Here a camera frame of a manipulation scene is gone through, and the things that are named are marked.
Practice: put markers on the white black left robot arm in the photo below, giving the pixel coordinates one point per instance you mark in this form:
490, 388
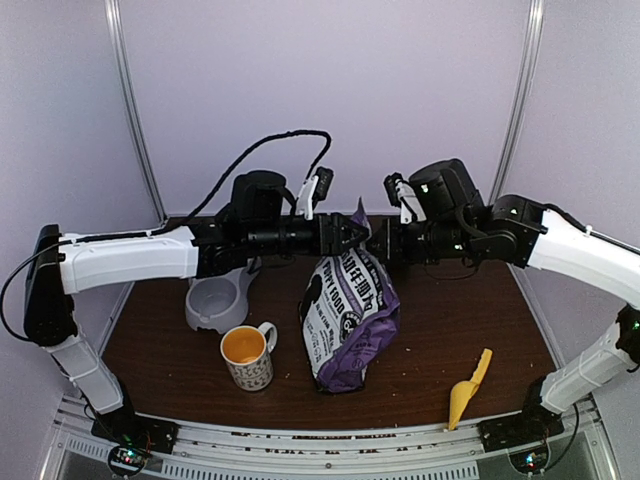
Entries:
262, 218

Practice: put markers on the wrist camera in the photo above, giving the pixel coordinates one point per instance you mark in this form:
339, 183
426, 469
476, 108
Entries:
390, 184
324, 177

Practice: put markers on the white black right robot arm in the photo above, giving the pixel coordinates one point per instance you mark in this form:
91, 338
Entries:
442, 216

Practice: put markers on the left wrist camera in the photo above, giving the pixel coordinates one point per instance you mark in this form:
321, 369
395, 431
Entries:
324, 177

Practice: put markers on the purple pet food bag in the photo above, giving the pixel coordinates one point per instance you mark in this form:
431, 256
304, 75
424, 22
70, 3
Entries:
349, 314

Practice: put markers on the yellow plastic scoop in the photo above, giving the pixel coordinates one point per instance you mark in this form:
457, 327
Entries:
463, 391

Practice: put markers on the right arm base board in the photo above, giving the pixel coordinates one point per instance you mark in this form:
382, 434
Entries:
524, 438

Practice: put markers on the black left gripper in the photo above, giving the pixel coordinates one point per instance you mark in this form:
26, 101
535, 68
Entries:
335, 227

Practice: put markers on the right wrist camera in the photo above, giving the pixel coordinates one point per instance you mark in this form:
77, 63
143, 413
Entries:
390, 184

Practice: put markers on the right aluminium corner post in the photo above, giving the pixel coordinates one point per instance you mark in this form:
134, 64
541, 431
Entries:
527, 69

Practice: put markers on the left aluminium corner post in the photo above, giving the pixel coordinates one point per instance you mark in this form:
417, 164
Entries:
132, 115

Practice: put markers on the aluminium corner post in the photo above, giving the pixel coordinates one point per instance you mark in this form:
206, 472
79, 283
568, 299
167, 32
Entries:
132, 115
527, 69

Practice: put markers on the grey double pet feeder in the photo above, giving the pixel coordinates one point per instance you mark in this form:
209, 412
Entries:
220, 303

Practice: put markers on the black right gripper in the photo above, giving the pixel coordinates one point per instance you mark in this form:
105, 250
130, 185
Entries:
391, 252

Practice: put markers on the aluminium front rail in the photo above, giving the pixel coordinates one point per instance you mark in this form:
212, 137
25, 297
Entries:
209, 451

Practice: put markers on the white mug yellow inside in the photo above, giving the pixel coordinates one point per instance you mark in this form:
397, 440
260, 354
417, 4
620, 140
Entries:
247, 351

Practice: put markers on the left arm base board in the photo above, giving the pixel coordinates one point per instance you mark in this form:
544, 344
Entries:
134, 449

